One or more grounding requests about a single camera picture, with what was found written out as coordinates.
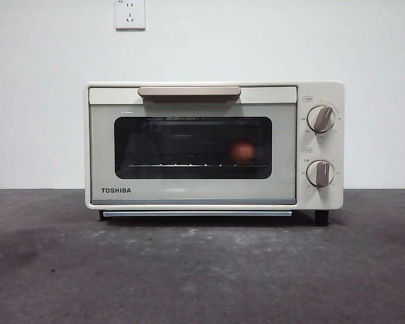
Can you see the brown egg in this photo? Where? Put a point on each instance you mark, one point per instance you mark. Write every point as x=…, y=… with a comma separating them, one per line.
x=242, y=152

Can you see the cream Toshiba toaster oven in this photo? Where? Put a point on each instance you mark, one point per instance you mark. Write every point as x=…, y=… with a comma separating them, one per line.
x=320, y=199

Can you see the black oven foot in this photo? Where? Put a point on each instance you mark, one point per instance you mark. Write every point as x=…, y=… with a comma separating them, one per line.
x=322, y=218
x=102, y=216

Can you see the silver crumb tray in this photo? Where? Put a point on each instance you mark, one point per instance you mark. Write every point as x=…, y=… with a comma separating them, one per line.
x=189, y=214

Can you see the cream oven knob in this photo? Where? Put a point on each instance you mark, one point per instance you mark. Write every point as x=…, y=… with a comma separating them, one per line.
x=321, y=119
x=320, y=173

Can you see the white wall socket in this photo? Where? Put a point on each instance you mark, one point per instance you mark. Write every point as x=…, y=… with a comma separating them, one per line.
x=130, y=17

